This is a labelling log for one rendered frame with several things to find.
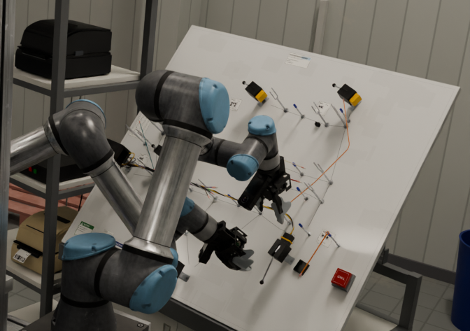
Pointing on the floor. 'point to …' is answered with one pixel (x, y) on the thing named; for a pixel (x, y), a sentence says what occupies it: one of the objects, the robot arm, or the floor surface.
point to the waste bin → (462, 285)
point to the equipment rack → (38, 281)
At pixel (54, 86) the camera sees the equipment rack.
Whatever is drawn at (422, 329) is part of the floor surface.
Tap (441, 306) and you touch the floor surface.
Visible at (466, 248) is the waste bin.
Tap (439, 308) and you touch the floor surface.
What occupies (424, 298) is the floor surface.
